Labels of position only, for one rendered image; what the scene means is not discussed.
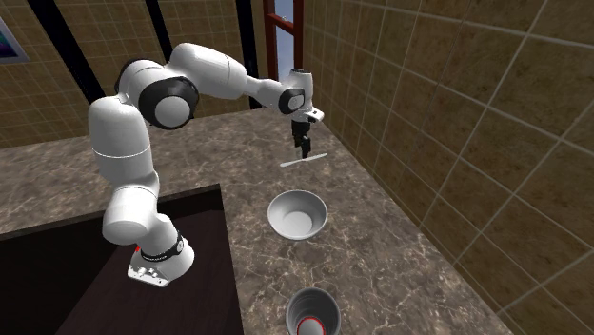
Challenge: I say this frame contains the white bowl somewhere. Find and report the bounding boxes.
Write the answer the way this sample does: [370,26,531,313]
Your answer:
[267,189,328,241]

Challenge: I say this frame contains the framed wall picture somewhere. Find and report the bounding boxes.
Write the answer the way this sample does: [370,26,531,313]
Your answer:
[0,17,30,65]

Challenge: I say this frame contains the grey cup with red ring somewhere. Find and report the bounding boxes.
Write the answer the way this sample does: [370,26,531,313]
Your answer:
[285,287,343,335]

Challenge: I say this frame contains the dark robot stand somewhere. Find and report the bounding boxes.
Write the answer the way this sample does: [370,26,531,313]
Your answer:
[0,183,246,335]

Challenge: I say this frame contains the white flat stick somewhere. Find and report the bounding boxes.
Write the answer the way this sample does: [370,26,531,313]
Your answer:
[279,152,328,168]

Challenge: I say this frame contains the red framed window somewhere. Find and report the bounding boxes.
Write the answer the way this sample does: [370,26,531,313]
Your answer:
[262,0,306,83]

